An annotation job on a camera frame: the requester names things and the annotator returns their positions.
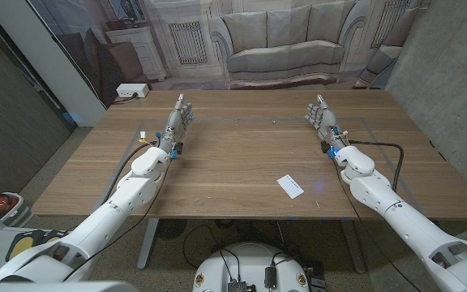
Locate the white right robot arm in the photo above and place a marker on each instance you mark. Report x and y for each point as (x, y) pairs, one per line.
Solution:
(379, 190)

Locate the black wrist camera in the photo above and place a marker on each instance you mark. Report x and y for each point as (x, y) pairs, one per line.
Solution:
(326, 147)
(178, 149)

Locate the printed living room backdrop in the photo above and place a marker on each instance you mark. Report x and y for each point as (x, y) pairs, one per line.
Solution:
(286, 40)

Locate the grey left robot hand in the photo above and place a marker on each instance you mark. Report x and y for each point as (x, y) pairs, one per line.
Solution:
(174, 125)

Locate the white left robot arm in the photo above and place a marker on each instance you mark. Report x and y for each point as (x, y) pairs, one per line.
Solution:
(108, 215)

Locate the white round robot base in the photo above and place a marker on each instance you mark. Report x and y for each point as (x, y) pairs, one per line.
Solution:
(249, 263)

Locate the white power strip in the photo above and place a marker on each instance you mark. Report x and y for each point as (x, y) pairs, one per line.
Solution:
(132, 89)

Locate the red and black floor device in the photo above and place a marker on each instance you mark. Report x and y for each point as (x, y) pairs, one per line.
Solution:
(2, 207)

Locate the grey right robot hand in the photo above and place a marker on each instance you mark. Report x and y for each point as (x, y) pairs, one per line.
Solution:
(326, 121)

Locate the black adapter plug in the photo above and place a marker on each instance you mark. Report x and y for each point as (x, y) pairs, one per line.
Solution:
(270, 277)

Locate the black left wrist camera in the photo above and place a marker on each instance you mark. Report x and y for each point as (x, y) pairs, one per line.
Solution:
(178, 149)

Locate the white card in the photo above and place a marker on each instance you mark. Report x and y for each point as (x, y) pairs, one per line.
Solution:
(290, 186)

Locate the black power brick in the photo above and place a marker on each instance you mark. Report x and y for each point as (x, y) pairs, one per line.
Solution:
(316, 277)

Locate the black round fan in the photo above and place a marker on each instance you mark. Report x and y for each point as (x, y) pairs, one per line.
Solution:
(170, 228)

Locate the grey metal table leg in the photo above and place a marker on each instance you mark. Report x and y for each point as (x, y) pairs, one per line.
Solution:
(353, 247)
(147, 243)

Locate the yellow and black padded device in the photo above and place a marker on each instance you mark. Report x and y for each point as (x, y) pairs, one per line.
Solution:
(20, 245)

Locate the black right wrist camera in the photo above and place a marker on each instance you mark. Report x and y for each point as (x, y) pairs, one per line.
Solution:
(326, 147)

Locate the white upright board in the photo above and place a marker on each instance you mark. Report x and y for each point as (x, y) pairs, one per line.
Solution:
(55, 61)

